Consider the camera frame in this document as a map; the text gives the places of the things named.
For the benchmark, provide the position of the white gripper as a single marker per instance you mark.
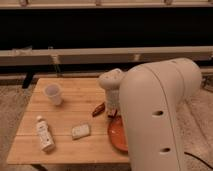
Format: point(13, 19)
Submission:
point(112, 100)

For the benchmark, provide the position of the orange ceramic bowl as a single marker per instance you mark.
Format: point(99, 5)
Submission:
point(116, 134)

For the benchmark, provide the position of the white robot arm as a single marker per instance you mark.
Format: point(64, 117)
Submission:
point(147, 97)

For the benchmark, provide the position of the dark chocolate bar packet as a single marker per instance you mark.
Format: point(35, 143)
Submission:
point(114, 114)

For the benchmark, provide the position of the small brown snack bar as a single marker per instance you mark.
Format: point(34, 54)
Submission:
point(98, 110)

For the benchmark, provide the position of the white wrapped snack packet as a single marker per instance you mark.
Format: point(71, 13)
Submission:
point(81, 131)

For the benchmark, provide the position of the translucent plastic cup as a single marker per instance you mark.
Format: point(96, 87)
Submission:
point(53, 93)

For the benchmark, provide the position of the white plastic bottle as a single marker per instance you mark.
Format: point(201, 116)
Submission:
point(44, 134)

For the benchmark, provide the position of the long wooden bench rail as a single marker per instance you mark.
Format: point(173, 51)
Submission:
point(21, 57)

